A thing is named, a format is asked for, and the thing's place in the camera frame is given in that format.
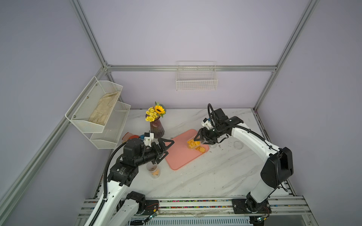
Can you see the clear jar with orange cookies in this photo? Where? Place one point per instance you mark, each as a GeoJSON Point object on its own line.
{"type": "Point", "coordinates": [193, 142]}

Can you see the aluminium frame profile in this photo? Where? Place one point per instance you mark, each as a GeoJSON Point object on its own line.
{"type": "Point", "coordinates": [16, 192]}

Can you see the yellow sunflower bouquet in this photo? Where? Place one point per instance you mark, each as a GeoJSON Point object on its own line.
{"type": "Point", "coordinates": [155, 112]}

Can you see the clear plastic cookie jar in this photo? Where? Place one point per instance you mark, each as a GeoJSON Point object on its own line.
{"type": "Point", "coordinates": [213, 146]}

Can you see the beige cloth in basket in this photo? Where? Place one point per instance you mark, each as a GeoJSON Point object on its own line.
{"type": "Point", "coordinates": [103, 109]}

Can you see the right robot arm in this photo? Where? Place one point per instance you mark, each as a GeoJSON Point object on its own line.
{"type": "Point", "coordinates": [274, 163]}

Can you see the clear plastic jar lid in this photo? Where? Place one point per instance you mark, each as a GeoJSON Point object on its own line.
{"type": "Point", "coordinates": [238, 145]}

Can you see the red rubber glove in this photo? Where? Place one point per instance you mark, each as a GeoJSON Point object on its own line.
{"type": "Point", "coordinates": [129, 136]}

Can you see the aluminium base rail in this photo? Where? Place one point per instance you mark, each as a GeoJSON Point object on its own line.
{"type": "Point", "coordinates": [279, 210]}

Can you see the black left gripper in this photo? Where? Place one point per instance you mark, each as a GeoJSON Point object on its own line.
{"type": "Point", "coordinates": [163, 148]}

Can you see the pink plastic tray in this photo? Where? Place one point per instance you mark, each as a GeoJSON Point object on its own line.
{"type": "Point", "coordinates": [180, 154]}

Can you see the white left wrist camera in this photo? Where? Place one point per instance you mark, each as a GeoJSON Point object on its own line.
{"type": "Point", "coordinates": [147, 138]}

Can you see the purple ribbed glass vase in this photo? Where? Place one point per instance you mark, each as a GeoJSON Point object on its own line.
{"type": "Point", "coordinates": [156, 128]}

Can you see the white mesh wall basket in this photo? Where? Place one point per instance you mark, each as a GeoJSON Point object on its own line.
{"type": "Point", "coordinates": [102, 137]}

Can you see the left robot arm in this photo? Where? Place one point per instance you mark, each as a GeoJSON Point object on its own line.
{"type": "Point", "coordinates": [118, 180]}

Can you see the clear jar with brown cookies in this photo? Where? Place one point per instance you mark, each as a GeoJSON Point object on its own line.
{"type": "Point", "coordinates": [154, 170]}

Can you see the white wire wall basket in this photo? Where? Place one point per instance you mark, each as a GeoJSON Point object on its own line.
{"type": "Point", "coordinates": [196, 76]}

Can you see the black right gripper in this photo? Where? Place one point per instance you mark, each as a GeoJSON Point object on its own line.
{"type": "Point", "coordinates": [206, 134]}

